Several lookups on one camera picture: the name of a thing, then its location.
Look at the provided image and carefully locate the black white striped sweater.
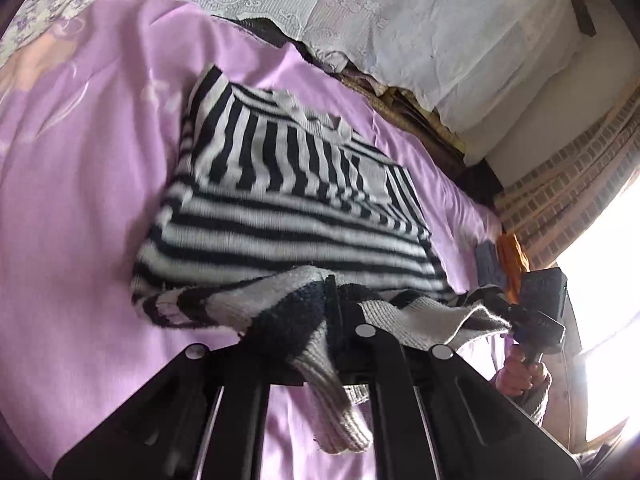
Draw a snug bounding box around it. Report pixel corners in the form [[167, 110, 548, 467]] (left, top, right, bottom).
[[131, 66, 508, 454]]

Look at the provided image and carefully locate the right hand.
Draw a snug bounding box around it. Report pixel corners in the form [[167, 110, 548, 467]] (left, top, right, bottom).
[[494, 344, 549, 398]]

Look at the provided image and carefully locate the orange cloth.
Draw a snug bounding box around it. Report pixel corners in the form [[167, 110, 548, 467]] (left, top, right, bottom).
[[496, 233, 529, 304]]

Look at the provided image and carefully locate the brown checkered curtain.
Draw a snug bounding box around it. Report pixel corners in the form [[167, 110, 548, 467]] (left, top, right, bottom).
[[494, 87, 639, 270]]

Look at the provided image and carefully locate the white lace cover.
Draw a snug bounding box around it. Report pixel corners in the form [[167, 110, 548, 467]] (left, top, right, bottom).
[[189, 0, 580, 165]]

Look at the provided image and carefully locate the purple fleece blanket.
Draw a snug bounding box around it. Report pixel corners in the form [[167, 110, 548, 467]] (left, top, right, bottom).
[[1, 0, 501, 472]]

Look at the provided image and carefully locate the floral lavender bedsheet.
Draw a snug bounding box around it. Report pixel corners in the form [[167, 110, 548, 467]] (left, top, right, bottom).
[[0, 0, 96, 67]]

